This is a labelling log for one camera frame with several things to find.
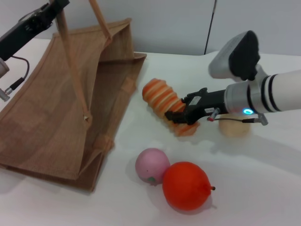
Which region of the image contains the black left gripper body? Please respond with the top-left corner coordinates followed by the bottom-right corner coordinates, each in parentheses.
top-left (0, 2), bottom-right (62, 61)

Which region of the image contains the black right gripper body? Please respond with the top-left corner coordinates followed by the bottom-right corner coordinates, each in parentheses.
top-left (183, 88), bottom-right (227, 125)

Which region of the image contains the orange striped bread loaf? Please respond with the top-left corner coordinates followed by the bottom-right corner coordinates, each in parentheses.
top-left (142, 78), bottom-right (201, 138)

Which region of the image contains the beige round egg yolk pastry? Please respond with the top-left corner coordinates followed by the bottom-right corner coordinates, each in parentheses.
top-left (218, 114), bottom-right (251, 138)

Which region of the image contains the brown burlap tote bag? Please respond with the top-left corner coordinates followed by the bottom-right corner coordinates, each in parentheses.
top-left (0, 0), bottom-right (148, 194)

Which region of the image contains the pink peach toy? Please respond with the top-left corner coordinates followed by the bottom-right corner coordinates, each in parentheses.
top-left (135, 147), bottom-right (171, 188)

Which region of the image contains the red orange fruit toy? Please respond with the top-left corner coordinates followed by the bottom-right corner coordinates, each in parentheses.
top-left (162, 161), bottom-right (217, 211)

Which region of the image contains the dark left arm cable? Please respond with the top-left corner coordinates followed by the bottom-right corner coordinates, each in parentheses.
top-left (0, 56), bottom-right (31, 101)

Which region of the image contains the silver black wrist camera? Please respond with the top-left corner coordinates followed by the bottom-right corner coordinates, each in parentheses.
top-left (208, 30), bottom-right (261, 82)

